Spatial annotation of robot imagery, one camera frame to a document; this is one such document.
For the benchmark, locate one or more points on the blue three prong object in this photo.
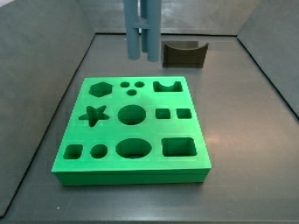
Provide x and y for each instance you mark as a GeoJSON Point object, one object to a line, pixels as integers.
{"type": "Point", "coordinates": [143, 20]}

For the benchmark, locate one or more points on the dark U-shaped block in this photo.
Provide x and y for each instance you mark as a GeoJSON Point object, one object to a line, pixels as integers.
{"type": "Point", "coordinates": [183, 54]}

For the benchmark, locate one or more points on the green shape sorter block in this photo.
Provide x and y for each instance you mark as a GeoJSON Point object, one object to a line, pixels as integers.
{"type": "Point", "coordinates": [132, 134]}

